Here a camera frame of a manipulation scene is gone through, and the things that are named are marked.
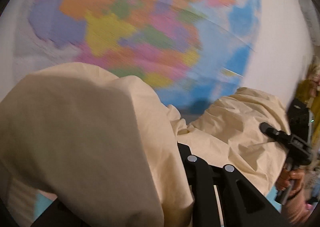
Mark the person's right forearm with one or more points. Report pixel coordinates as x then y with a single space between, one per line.
297 209

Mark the teal and grey bedsheet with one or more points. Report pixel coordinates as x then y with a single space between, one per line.
42 207

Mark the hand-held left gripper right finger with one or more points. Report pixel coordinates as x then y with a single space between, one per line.
191 153

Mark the cream jacket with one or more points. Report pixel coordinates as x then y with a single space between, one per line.
75 129

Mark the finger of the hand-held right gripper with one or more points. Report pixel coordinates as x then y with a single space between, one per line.
273 134

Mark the colourful wall map poster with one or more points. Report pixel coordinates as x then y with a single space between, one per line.
137 29

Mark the yellow-green sweater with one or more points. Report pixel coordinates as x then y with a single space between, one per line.
303 89

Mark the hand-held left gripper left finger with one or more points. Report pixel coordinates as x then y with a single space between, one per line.
55 217

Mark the person's right hand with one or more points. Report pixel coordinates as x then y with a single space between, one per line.
297 182

